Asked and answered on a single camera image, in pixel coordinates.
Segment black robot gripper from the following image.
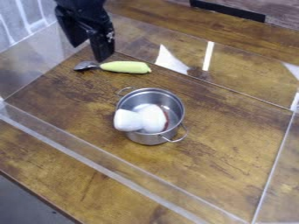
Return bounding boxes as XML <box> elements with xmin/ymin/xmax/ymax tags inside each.
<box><xmin>53</xmin><ymin>0</ymin><xmax>115</xmax><ymax>62</ymax></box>

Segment silver metal pot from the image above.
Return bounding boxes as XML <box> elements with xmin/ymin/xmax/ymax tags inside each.
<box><xmin>113</xmin><ymin>87</ymin><xmax>188</xmax><ymax>145</ymax></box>

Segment white and red plush mushroom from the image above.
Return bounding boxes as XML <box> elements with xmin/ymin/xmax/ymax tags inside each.
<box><xmin>113</xmin><ymin>104</ymin><xmax>168</xmax><ymax>134</ymax></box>

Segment black bar in background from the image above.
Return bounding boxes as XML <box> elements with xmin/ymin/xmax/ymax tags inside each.
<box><xmin>190</xmin><ymin>0</ymin><xmax>267</xmax><ymax>23</ymax></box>

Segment yellow handled metal spoon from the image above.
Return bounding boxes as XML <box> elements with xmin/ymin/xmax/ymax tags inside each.
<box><xmin>73</xmin><ymin>61</ymin><xmax>152</xmax><ymax>74</ymax></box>

